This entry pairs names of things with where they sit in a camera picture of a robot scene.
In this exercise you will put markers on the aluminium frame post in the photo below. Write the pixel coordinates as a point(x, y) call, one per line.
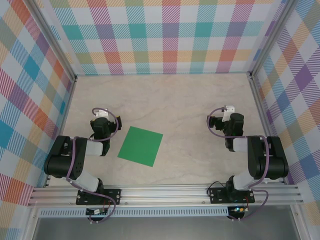
point(30, 225)
point(58, 42)
point(298, 222)
point(271, 37)

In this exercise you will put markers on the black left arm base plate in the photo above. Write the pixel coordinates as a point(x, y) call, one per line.
point(113, 195)

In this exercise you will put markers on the small circuit board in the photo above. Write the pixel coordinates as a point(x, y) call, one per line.
point(238, 209)
point(95, 212)

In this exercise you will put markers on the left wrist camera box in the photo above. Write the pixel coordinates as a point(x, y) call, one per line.
point(102, 113)

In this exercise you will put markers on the grey metal panel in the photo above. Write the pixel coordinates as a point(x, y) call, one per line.
point(162, 230)

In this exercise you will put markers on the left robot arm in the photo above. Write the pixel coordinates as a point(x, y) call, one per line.
point(60, 160)

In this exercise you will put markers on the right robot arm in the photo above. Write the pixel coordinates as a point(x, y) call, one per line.
point(272, 162)

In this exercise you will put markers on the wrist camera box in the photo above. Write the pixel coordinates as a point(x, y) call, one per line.
point(102, 113)
point(229, 109)

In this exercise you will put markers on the aluminium side rail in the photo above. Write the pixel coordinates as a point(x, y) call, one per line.
point(61, 127)
point(263, 112)

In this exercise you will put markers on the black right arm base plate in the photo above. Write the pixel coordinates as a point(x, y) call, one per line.
point(217, 195)

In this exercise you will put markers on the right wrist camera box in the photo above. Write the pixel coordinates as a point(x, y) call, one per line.
point(229, 109)

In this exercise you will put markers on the green paper sheet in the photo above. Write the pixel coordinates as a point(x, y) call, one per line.
point(140, 146)

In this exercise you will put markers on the aluminium mounting rail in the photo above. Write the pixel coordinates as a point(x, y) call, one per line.
point(162, 193)

